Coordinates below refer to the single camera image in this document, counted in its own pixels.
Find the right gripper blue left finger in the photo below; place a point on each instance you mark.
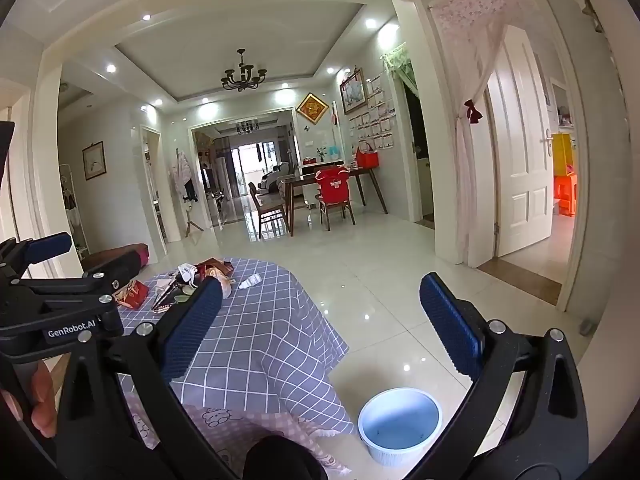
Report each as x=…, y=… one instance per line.
x=184, y=327

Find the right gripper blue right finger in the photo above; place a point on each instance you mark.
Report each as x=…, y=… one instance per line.
x=457, y=324

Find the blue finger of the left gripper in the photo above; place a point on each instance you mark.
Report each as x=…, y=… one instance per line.
x=46, y=248

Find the red snack bag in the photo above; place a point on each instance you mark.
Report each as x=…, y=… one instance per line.
x=133, y=295

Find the orange white plastic wrapper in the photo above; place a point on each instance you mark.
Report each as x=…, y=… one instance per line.
x=223, y=279

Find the brown cardboard box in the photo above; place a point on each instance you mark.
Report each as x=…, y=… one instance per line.
x=225, y=266

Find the light blue trash bin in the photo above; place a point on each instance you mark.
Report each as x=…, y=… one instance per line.
x=399, y=425

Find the person's left hand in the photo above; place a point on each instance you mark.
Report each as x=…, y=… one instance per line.
x=36, y=381

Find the grey checked tablecloth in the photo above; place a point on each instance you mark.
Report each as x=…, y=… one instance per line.
x=269, y=351

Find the pink patterned under cloth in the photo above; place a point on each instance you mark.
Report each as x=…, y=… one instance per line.
x=235, y=434

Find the wooden dining chair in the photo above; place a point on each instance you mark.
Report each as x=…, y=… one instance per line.
x=268, y=210

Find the coat rack with clothes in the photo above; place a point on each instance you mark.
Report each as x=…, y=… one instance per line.
x=182, y=176

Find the orange plastic stool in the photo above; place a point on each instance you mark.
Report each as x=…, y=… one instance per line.
x=565, y=192

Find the wooden dining table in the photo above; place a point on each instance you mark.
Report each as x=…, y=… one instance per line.
x=288, y=184

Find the chair with red shirt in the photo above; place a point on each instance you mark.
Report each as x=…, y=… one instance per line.
x=333, y=193

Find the white panel door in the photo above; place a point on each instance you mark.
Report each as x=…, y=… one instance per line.
x=522, y=145

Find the black chandelier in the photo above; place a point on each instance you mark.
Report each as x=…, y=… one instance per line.
x=245, y=77

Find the green door curtain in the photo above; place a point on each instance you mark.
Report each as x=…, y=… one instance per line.
x=398, y=62

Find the pink lace curtain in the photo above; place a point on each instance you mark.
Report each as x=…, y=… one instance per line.
x=470, y=34

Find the framed picture left wall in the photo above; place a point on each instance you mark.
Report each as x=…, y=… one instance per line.
x=93, y=159

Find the framed picture wall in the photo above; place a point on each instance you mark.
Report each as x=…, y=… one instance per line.
x=353, y=92
x=93, y=159

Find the gold diamond wall decoration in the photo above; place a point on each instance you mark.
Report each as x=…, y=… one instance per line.
x=312, y=108

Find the framed picture right wall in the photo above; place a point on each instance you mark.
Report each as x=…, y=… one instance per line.
x=353, y=92

